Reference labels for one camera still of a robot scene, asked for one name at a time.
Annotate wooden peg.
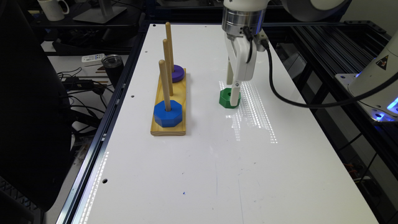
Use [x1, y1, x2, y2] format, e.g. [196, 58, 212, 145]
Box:
[165, 22, 175, 72]
[159, 60, 171, 112]
[162, 39, 174, 96]

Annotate middle wooden peg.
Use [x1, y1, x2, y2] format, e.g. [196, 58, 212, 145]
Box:
[162, 39, 174, 96]

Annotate blue octagonal block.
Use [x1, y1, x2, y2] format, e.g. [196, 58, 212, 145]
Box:
[154, 100, 183, 128]

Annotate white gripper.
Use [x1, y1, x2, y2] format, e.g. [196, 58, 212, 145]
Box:
[224, 32, 268, 106]

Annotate wooden peg base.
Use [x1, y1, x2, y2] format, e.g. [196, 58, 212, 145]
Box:
[150, 65, 187, 136]

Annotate black tumbler cup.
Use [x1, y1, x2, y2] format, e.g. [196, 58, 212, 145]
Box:
[101, 54, 124, 88]

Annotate green octagonal block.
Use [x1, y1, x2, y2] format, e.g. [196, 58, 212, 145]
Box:
[219, 88, 241, 109]

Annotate monitor stand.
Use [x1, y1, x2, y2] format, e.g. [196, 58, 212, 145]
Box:
[73, 0, 127, 24]

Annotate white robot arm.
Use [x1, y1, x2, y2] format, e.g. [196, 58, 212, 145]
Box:
[222, 0, 346, 108]

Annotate purple round block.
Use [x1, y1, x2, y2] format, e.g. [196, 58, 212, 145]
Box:
[172, 65, 185, 83]

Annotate white mug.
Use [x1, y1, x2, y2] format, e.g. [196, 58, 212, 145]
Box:
[38, 0, 70, 22]

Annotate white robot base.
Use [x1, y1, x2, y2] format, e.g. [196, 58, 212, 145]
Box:
[335, 34, 397, 123]

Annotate front wooden peg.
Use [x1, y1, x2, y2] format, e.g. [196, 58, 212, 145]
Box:
[159, 60, 171, 112]

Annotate white remote control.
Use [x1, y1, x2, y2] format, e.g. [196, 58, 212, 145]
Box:
[81, 54, 105, 63]

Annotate black office chair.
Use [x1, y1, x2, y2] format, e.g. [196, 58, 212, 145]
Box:
[1, 1, 72, 211]

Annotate rear wooden peg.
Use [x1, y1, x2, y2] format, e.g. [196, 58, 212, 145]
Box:
[165, 22, 175, 72]

